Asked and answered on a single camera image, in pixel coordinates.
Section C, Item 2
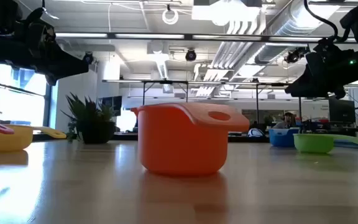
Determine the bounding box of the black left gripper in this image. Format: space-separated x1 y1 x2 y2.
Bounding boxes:
0 7 90 86

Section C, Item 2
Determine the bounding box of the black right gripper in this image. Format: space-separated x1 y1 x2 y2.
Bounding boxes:
285 39 358 100

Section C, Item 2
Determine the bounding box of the green measuring cup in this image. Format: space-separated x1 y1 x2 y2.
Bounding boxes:
293 133 358 154

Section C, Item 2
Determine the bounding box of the light blue measuring cup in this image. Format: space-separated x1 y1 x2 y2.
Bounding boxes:
268 127 301 148

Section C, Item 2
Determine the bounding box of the yellow measuring cup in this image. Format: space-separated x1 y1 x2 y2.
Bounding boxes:
0 124 67 152

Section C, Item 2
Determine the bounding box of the large orange measuring cup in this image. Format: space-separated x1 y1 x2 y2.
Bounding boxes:
131 102 250 177

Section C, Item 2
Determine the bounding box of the black computer monitor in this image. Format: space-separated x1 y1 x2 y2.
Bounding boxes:
328 96 356 124

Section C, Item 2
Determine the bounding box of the black ceiling spotlight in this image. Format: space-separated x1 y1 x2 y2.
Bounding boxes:
283 46 310 65

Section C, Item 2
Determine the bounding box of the person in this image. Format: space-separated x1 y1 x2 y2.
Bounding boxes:
273 111 297 129

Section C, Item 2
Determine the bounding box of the white and blue ball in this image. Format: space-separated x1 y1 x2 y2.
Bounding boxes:
247 128 265 138

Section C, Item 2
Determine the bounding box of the long overhead light bar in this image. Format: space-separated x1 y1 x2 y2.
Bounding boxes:
54 32 358 44

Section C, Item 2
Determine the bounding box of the black ceiling camera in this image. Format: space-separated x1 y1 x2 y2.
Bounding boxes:
82 51 94 65
185 48 198 62

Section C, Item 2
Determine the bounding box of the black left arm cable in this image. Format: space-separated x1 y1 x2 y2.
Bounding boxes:
40 0 60 20

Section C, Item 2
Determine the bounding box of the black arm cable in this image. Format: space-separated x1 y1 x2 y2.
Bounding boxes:
303 0 351 43
40 0 60 20

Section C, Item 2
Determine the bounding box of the dark wall screen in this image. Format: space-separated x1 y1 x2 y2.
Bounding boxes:
98 95 123 117

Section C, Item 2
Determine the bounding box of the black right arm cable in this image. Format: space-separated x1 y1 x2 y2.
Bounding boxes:
303 0 351 43

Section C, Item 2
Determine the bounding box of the silver ventilation duct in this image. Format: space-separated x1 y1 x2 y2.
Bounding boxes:
253 0 341 65

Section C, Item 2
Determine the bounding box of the black aluminium table frame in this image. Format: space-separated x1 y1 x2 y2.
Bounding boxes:
31 132 358 151

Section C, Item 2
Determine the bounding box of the white coiled cable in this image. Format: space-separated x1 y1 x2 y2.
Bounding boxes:
162 4 180 26

